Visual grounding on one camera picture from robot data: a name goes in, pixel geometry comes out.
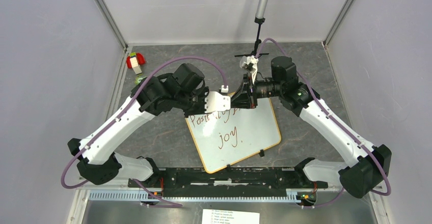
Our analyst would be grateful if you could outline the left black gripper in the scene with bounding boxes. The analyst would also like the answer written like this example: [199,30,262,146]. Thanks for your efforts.
[175,87,215,119]

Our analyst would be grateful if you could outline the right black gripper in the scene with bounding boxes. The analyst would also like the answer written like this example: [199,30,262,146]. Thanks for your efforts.
[231,73,283,109]

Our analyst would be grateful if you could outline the yellow framed whiteboard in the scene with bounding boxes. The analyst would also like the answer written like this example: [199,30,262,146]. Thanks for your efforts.
[185,98,282,174]

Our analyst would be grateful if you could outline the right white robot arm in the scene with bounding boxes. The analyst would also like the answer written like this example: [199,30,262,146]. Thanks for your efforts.
[231,56,392,199]

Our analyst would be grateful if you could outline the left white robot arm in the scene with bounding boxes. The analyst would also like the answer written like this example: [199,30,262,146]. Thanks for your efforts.
[68,63,209,187]

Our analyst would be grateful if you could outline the green toy block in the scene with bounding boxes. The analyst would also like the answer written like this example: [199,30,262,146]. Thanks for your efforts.
[134,76,147,85]

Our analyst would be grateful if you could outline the red toy with block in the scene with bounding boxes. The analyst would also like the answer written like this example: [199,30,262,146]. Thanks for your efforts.
[126,52,146,75]

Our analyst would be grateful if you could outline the black tripod stand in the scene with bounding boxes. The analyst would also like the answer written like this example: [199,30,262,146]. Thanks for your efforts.
[234,17,265,58]

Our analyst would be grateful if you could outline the white paper sheet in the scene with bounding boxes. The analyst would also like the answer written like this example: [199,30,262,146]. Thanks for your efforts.
[201,209,260,224]

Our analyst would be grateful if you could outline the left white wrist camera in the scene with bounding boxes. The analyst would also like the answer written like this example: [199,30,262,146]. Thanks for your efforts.
[204,86,231,114]

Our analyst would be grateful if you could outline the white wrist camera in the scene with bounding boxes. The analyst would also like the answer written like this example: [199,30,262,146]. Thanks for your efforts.
[204,86,231,114]
[239,55,259,84]

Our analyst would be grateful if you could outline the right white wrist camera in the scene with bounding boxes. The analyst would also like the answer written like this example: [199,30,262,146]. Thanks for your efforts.
[239,55,259,84]

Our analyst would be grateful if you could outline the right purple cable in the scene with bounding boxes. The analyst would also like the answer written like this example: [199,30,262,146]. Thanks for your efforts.
[255,37,392,210]

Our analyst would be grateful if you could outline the purple cable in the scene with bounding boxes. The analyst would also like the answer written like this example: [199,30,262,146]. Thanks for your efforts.
[60,55,230,208]
[255,37,392,210]

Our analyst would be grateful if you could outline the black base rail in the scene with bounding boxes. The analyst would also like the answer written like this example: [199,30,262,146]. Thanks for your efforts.
[142,167,328,198]

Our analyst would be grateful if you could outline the slotted cable duct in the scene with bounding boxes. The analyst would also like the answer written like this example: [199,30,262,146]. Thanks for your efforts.
[89,190,301,204]

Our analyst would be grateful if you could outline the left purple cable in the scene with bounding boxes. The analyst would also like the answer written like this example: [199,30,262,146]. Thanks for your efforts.
[60,55,230,208]

